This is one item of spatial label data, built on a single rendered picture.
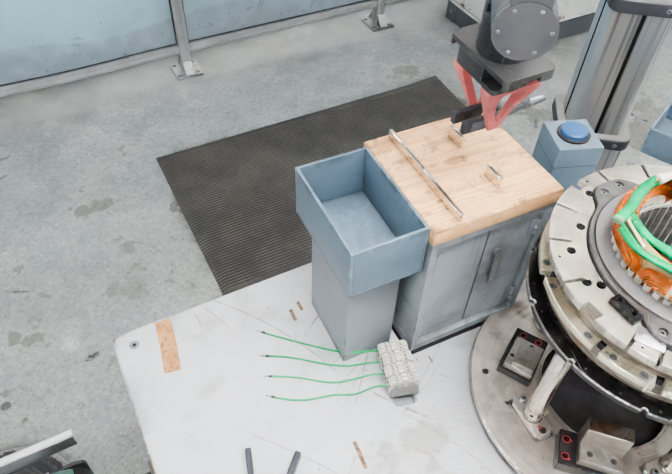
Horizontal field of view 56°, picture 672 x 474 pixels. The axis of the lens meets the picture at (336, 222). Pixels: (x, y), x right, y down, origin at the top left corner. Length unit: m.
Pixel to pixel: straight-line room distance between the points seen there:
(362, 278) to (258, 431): 0.28
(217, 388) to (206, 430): 0.06
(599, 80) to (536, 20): 0.61
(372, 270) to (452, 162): 0.20
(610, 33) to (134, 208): 1.72
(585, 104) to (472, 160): 0.37
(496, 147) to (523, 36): 0.35
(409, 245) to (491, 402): 0.29
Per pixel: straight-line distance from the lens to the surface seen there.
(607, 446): 0.93
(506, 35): 0.58
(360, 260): 0.75
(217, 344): 1.01
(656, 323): 0.72
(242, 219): 2.23
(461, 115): 0.74
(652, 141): 1.04
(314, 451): 0.92
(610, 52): 1.15
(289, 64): 3.00
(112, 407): 1.90
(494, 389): 0.97
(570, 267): 0.74
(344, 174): 0.88
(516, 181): 0.86
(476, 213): 0.80
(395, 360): 0.95
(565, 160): 1.01
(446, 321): 0.99
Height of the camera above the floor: 1.62
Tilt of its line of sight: 47 degrees down
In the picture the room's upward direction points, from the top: 3 degrees clockwise
